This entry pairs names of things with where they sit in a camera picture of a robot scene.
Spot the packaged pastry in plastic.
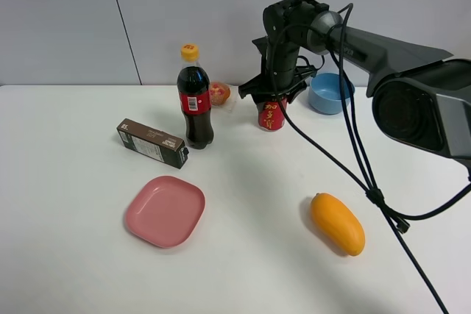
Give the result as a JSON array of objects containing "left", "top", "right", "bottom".
[{"left": 209, "top": 82, "right": 238, "bottom": 113}]

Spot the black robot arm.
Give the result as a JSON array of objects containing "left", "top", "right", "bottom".
[{"left": 238, "top": 0, "right": 470, "bottom": 165}]

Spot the black cable bundle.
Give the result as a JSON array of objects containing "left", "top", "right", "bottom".
[{"left": 272, "top": 0, "right": 471, "bottom": 314}]

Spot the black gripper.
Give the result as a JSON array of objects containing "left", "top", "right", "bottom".
[{"left": 238, "top": 37, "right": 317, "bottom": 104}]

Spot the pink square plate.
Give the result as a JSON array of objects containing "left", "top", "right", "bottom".
[{"left": 124, "top": 176, "right": 205, "bottom": 249}]

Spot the brown cardboard box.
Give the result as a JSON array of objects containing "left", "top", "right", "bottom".
[{"left": 116, "top": 118, "right": 189, "bottom": 169}]

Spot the cola bottle yellow cap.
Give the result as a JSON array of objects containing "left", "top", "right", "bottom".
[{"left": 177, "top": 43, "right": 214, "bottom": 149}]

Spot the yellow mango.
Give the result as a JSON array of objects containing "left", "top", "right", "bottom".
[{"left": 310, "top": 193, "right": 366, "bottom": 257}]

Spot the red drink can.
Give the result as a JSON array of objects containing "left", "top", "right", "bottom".
[{"left": 256, "top": 98, "right": 285, "bottom": 132}]

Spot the blue bowl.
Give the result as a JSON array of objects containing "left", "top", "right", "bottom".
[{"left": 308, "top": 73, "right": 343, "bottom": 115}]

